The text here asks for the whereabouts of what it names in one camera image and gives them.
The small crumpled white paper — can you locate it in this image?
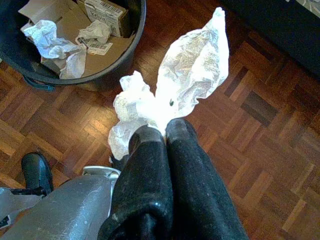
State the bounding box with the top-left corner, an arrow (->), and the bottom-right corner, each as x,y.
78,19 -> 112,45

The dark furniture base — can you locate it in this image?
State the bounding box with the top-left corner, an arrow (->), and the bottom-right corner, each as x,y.
219,0 -> 320,78

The black round waste bin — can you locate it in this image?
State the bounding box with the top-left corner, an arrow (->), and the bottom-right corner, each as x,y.
0,0 -> 147,92

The cardboard box with barcode label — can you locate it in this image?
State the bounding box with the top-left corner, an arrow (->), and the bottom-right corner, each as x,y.
83,0 -> 130,38

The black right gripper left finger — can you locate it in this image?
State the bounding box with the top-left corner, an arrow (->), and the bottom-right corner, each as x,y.
99,126 -> 174,240

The white barcode label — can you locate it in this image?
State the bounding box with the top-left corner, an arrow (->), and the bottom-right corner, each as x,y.
76,36 -> 114,55

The black robot foot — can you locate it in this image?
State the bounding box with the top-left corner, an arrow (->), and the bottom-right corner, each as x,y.
21,152 -> 55,198

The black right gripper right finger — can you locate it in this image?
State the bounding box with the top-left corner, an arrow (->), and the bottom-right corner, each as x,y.
165,118 -> 248,240

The white plastic bag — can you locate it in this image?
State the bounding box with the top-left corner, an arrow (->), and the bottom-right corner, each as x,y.
108,6 -> 231,161

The large crumpled white paper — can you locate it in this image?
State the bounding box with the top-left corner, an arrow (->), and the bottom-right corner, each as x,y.
23,19 -> 87,80

